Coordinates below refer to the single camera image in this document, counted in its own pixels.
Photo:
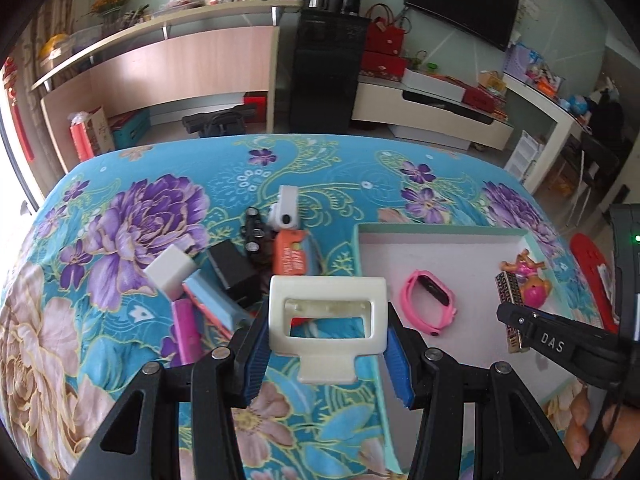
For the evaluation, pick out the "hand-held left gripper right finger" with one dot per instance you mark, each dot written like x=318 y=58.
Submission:
x=400 y=365

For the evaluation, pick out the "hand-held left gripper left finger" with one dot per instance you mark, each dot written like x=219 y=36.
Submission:
x=255 y=360

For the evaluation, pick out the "black gold patterned lighter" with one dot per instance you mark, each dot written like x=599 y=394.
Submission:
x=506 y=285

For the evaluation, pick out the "green rimmed cardboard box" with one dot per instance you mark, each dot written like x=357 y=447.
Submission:
x=390 y=270

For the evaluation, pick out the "red paper bag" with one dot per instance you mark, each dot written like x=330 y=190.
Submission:
x=81 y=140

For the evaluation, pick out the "cream television stand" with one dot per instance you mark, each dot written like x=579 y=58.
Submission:
x=400 y=105

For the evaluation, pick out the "red flat plastic piece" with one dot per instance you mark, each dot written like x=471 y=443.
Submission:
x=585 y=260

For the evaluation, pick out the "black toy car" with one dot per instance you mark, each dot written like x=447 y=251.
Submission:
x=255 y=240

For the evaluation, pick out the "white small camera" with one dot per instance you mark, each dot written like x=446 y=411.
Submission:
x=285 y=205

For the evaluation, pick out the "red gift bag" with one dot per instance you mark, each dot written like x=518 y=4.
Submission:
x=385 y=35

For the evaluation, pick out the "wooden shelf desk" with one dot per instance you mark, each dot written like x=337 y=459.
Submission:
x=175 y=65

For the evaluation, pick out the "pink toy dog figure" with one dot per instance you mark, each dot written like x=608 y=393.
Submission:
x=535 y=290

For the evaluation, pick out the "red flat box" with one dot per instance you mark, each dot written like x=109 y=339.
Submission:
x=482 y=99

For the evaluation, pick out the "black water dispenser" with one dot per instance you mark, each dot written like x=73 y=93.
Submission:
x=325 y=70

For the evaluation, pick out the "black power adapter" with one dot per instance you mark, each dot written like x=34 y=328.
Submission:
x=232 y=270

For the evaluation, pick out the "pink stick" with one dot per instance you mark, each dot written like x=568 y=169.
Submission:
x=186 y=330

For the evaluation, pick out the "white power adapter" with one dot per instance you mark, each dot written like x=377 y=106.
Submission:
x=167 y=270

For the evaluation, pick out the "black television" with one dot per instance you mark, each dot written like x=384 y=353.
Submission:
x=460 y=5

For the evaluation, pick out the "white side desk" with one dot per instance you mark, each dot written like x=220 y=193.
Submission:
x=550 y=105

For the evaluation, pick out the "pink wristband watch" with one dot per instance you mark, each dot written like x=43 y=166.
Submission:
x=411 y=305

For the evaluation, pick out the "dark chair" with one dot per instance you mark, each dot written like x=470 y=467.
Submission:
x=597 y=160

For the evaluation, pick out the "black exercise device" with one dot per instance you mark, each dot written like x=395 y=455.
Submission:
x=220 y=121

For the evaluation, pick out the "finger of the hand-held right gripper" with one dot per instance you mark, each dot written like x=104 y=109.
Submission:
x=550 y=342

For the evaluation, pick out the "white flat box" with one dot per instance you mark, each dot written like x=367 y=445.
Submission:
x=432 y=82

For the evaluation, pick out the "light blue eraser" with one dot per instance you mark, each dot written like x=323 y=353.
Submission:
x=210 y=300

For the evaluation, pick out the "orange toy knife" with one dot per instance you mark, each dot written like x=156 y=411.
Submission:
x=290 y=255

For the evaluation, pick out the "teal storage crate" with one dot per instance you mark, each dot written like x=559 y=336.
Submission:
x=131 y=130

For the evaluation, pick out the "red gift box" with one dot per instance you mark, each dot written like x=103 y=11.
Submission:
x=384 y=64

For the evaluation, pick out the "floral turquoise blanket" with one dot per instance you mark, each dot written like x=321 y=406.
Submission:
x=320 y=170

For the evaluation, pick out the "brown cardboard box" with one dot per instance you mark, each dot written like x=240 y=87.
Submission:
x=101 y=130

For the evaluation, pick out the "yellow flower bouquet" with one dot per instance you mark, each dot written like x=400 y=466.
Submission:
x=117 y=0

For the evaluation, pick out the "white drawer unit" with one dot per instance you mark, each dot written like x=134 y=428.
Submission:
x=524 y=155

